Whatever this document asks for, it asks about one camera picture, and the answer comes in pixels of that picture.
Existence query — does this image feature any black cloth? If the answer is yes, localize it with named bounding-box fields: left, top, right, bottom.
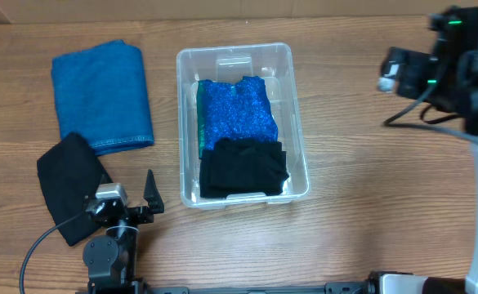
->
left=37, top=132, right=112, bottom=247

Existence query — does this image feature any black garment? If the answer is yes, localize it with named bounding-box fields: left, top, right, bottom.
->
left=200, top=150, right=289, bottom=198
left=208, top=139, right=289, bottom=194

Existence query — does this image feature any blue towel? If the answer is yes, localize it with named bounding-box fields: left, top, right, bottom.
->
left=51, top=40, right=154, bottom=155

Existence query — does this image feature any blue sequin garment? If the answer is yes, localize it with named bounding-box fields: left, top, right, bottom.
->
left=196, top=76, right=279, bottom=156

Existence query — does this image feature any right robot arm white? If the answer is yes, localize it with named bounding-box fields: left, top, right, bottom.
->
left=366, top=7, right=478, bottom=293

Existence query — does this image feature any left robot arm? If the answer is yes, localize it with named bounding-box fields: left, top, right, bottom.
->
left=83, top=171, right=164, bottom=293

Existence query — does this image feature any clear plastic container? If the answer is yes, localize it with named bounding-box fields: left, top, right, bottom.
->
left=176, top=42, right=310, bottom=210

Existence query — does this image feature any cardboard backdrop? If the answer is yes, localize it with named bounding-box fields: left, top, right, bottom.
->
left=0, top=0, right=478, bottom=24

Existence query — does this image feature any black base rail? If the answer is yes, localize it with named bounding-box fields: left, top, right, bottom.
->
left=74, top=281, right=370, bottom=294

